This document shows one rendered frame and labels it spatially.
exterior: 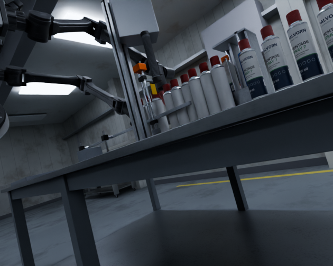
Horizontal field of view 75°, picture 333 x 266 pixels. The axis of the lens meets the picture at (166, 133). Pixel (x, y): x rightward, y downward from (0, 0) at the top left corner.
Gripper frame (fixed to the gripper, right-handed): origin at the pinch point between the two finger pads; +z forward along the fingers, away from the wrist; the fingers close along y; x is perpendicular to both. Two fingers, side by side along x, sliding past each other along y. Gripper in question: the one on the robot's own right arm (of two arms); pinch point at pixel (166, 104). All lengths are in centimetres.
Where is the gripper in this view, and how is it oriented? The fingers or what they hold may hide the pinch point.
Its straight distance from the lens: 107.3
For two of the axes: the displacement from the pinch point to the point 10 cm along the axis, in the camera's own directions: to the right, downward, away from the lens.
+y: -6.9, 2.4, 6.9
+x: -6.8, 1.2, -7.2
